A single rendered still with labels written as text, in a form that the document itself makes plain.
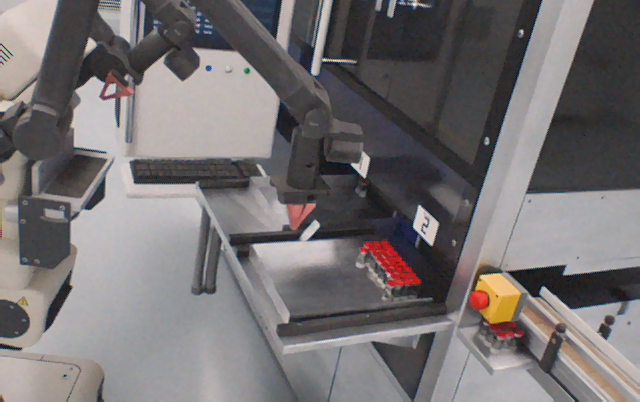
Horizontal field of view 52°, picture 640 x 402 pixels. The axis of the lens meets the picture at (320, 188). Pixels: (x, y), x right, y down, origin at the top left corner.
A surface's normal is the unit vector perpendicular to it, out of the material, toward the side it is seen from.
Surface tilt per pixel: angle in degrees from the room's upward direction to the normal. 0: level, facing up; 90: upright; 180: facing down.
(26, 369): 0
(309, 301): 0
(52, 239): 90
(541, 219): 90
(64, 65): 99
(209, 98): 90
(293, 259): 0
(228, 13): 96
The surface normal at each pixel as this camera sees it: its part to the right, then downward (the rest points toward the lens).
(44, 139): 0.10, 0.58
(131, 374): 0.18, -0.88
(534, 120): 0.40, 0.47
